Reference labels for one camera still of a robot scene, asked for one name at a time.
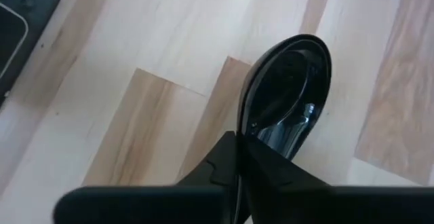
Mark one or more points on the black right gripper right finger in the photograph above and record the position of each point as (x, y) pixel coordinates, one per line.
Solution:
(281, 193)

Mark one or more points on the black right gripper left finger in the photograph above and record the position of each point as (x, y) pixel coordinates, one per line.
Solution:
(220, 169)

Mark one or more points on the black teardrop mini plate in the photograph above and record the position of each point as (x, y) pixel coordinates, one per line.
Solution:
(288, 88)

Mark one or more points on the dark rounded-corner panel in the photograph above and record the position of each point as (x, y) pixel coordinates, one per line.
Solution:
(10, 37)

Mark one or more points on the black aluminium table frame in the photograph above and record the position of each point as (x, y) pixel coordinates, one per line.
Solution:
(47, 0)

